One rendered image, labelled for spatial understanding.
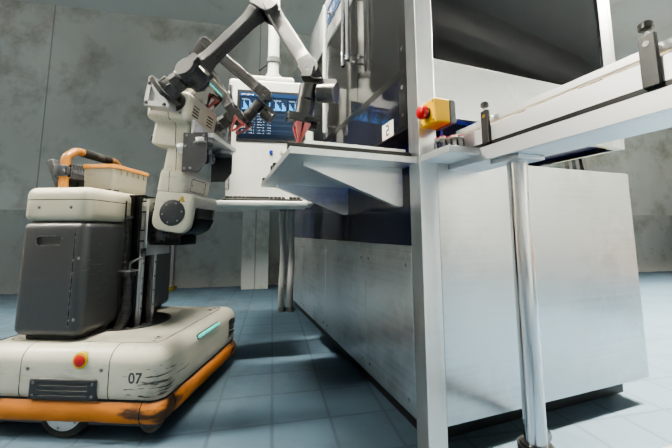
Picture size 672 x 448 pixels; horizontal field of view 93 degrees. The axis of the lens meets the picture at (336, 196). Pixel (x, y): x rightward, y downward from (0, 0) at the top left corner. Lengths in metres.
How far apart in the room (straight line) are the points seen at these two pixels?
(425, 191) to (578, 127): 0.41
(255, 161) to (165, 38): 3.28
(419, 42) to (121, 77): 4.14
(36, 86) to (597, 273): 5.30
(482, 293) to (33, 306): 1.50
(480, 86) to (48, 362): 1.69
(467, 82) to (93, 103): 4.32
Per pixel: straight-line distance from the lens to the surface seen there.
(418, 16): 1.22
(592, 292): 1.54
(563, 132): 0.84
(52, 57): 5.25
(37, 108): 5.09
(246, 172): 1.90
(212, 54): 1.37
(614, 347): 1.66
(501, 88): 1.33
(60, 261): 1.47
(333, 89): 1.01
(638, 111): 0.77
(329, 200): 1.50
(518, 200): 0.94
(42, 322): 1.53
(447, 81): 1.17
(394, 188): 1.07
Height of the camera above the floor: 0.65
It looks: 6 degrees up
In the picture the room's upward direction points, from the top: straight up
